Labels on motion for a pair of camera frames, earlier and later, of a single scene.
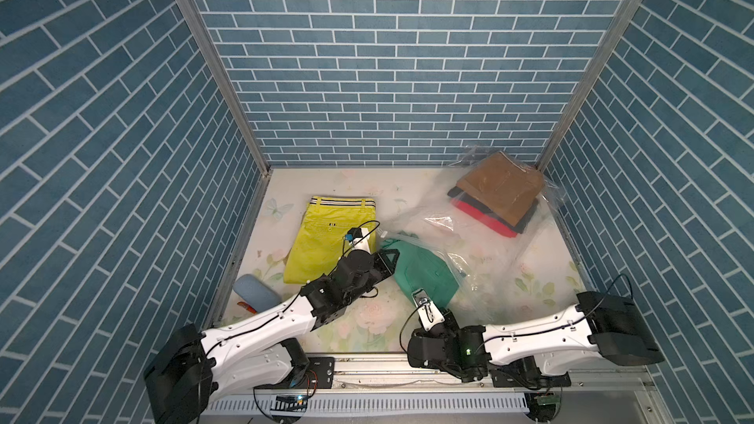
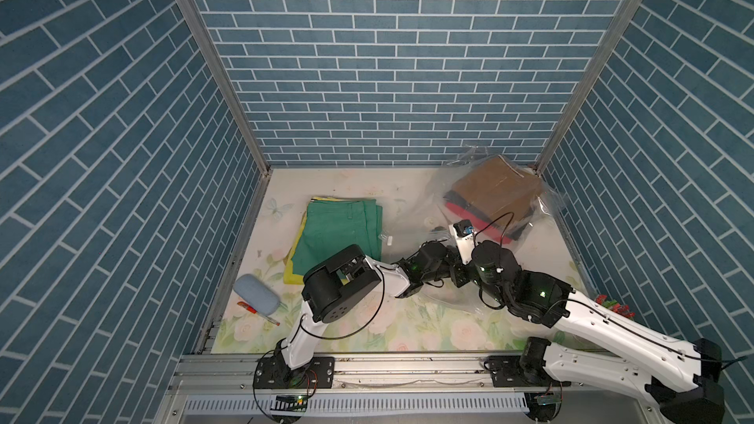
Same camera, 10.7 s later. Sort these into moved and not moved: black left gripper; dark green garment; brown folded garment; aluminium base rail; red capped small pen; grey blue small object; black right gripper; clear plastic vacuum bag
Moved: dark green garment; black left gripper; black right gripper
Not moved: aluminium base rail; red capped small pen; brown folded garment; clear plastic vacuum bag; grey blue small object
